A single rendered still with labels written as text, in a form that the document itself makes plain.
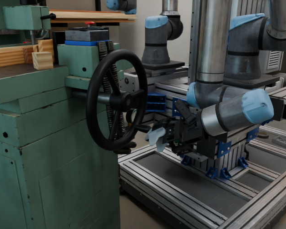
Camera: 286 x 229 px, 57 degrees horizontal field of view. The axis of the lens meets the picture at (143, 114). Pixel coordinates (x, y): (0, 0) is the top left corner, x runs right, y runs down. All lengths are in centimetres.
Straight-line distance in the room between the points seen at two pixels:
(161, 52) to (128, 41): 340
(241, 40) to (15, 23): 78
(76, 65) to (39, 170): 32
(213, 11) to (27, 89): 51
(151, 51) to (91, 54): 65
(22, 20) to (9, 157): 42
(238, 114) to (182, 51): 363
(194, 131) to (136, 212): 99
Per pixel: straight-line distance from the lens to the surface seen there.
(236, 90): 75
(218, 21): 74
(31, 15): 91
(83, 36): 80
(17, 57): 92
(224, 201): 139
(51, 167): 87
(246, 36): 107
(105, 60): 68
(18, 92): 74
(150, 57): 138
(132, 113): 105
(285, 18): 94
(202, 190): 144
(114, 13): 408
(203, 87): 76
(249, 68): 108
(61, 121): 85
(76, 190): 98
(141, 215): 158
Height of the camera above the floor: 103
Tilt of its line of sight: 20 degrees down
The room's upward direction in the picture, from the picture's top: straight up
